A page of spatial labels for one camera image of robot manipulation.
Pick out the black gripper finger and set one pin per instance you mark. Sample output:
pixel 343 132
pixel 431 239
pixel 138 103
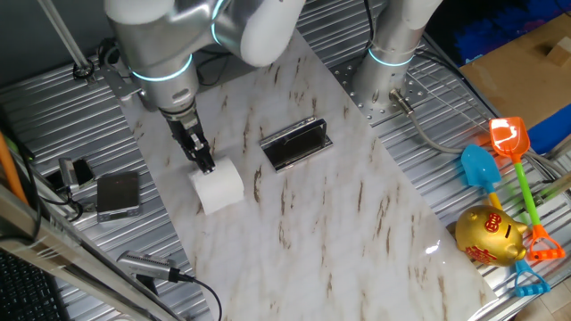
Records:
pixel 209 153
pixel 196 153

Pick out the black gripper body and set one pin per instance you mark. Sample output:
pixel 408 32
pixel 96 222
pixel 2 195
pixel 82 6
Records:
pixel 185 129

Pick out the white toilet paper roll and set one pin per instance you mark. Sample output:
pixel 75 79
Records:
pixel 220 189

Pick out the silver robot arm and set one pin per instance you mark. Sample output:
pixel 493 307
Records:
pixel 156 44

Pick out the chrome paper roll shelf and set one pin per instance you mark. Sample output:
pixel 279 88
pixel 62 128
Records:
pixel 296 145

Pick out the silver digital kitchen scale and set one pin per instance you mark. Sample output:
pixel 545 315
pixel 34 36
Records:
pixel 118 196

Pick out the marble pattern mat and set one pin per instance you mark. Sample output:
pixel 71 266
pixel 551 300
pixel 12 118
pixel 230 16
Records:
pixel 321 223

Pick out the thin metal rod stand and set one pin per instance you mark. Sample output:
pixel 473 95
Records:
pixel 64 35

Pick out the orange pole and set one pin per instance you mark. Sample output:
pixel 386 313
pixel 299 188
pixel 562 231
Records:
pixel 10 169

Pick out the black keyboard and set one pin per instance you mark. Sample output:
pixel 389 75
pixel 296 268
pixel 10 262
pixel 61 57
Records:
pixel 27 290

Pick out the blue toy shovel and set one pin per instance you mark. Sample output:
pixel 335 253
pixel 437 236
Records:
pixel 479 169

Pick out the gold piggy bank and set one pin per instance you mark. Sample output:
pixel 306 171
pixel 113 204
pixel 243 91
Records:
pixel 488 236

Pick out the brown cardboard box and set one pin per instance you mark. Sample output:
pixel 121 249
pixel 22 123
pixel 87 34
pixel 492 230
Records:
pixel 504 84

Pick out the blue plastic sheet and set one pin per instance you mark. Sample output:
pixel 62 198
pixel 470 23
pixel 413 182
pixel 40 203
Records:
pixel 553 131

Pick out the pale wooden block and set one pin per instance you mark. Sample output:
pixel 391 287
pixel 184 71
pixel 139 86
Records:
pixel 561 51

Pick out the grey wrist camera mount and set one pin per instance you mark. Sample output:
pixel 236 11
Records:
pixel 120 84

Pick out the silver camera with grille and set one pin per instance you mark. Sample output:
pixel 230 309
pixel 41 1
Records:
pixel 143 264

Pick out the silver box camera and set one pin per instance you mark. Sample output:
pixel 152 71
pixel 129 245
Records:
pixel 68 174

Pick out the black camera bracket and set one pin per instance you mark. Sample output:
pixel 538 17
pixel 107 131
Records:
pixel 146 285

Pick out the aluminium frame beam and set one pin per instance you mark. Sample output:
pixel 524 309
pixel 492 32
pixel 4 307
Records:
pixel 53 249

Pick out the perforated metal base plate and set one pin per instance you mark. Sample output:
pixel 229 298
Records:
pixel 415 89

